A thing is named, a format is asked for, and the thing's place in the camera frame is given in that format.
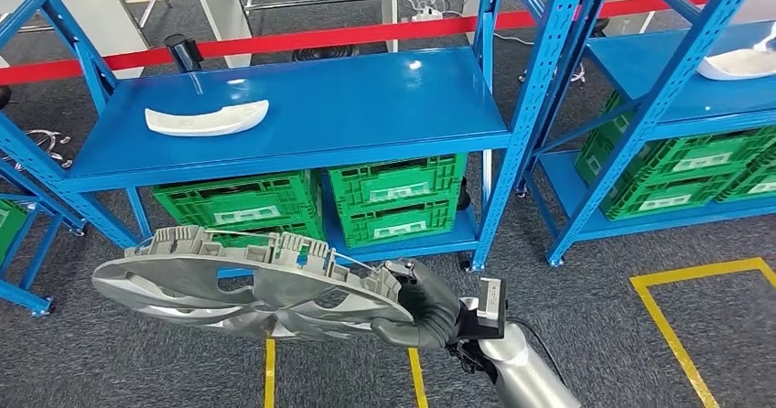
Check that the yellow floor tape square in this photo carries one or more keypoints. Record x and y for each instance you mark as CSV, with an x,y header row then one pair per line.
x,y
270,375
697,270

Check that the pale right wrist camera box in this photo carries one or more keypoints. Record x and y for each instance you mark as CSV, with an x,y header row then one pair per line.
x,y
490,299

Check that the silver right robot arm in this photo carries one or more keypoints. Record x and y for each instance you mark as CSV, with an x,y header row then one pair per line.
x,y
527,375

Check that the silver plastic wheel hubcap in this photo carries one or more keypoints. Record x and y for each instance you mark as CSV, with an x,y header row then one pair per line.
x,y
182,272

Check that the white power strip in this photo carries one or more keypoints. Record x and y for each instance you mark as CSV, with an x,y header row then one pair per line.
x,y
427,14

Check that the black barrier post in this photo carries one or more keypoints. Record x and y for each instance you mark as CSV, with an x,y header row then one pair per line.
x,y
182,52

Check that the blue metal shelf rack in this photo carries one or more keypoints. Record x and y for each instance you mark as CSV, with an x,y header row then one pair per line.
x,y
655,60
303,108
27,301

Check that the red barrier belt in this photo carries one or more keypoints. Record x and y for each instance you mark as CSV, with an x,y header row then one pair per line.
x,y
91,66
364,32

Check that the white curved plastic part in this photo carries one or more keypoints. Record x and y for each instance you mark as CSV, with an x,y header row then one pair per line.
x,y
733,66
206,123

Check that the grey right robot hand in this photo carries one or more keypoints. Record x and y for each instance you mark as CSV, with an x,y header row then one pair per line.
x,y
430,302

